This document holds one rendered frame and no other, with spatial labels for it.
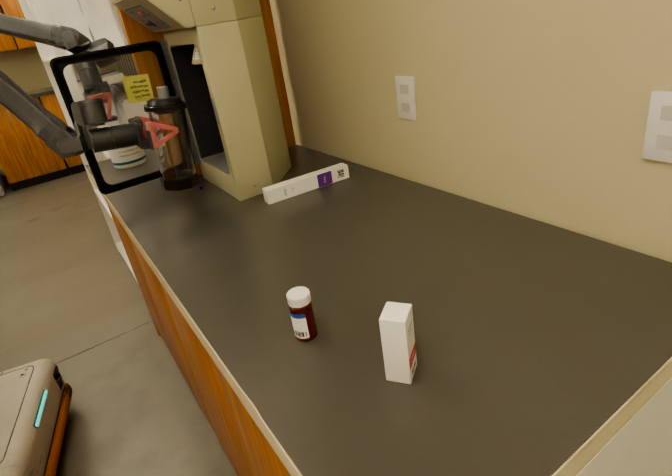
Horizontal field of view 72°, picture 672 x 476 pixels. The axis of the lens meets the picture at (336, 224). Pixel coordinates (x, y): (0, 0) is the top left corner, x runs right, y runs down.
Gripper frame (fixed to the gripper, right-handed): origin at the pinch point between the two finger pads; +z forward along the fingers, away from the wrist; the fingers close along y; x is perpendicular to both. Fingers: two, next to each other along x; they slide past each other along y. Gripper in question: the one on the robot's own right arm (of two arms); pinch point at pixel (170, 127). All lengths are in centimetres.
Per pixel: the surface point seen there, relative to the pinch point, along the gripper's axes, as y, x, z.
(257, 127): -7.6, 2.7, 21.9
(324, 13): 2, -25, 53
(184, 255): -28.2, 24.1, -9.5
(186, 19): -7.1, -26.0, 7.5
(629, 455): -112, 32, 24
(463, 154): -53, 9, 56
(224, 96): -7.5, -7.0, 13.8
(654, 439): -112, 34, 32
